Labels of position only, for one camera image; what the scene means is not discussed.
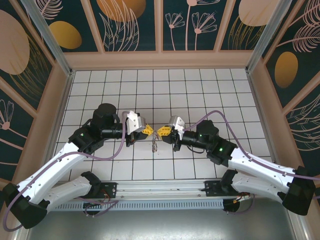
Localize metal key holder with rings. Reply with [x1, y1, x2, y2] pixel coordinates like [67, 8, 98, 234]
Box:
[150, 130, 160, 154]

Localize grey metal front sheet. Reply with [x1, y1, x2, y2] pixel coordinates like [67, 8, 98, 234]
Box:
[26, 209, 307, 240]

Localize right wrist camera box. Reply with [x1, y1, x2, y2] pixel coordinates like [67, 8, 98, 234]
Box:
[167, 115, 186, 133]

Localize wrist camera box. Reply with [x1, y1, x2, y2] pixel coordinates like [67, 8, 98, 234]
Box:
[167, 115, 186, 133]
[124, 110, 147, 136]

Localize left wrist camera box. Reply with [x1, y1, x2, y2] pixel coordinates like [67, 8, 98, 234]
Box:
[124, 110, 147, 136]

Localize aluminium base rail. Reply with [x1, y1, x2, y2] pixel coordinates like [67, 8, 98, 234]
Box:
[99, 180, 226, 201]

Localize grey slotted cable duct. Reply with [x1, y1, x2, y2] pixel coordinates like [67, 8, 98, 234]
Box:
[53, 198, 225, 211]

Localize wall panel with orange circle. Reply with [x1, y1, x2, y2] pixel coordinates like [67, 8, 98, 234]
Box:
[89, 0, 157, 53]

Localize wall panel with pink flowers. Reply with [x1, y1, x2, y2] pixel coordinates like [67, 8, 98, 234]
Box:
[162, 0, 230, 52]

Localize aluminium corner post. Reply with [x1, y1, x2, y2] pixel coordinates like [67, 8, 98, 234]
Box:
[245, 0, 296, 75]
[20, 0, 76, 77]

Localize wall panel with peach circle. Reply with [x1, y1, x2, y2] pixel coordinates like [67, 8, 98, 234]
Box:
[219, 0, 276, 52]

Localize wall panel with gold oval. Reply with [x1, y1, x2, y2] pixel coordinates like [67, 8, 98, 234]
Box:
[39, 0, 101, 53]

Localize side wall panel peach disc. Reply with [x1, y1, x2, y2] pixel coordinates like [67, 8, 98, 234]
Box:
[0, 0, 55, 111]

